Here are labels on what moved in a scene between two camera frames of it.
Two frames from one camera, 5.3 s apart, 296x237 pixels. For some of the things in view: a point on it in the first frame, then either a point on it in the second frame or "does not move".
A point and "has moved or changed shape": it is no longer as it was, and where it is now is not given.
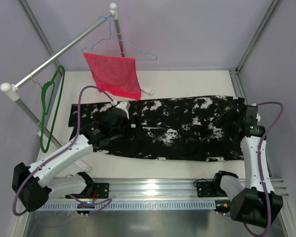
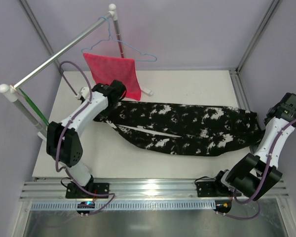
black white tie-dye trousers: [181, 128] has moved or changed shape
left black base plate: [101, 190] does not move
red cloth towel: [116, 74] does not move
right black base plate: [205, 189] does not move
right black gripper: [233, 118] to [270, 113]
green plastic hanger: [46, 111] to [35, 105]
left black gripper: [132, 121] to [120, 97]
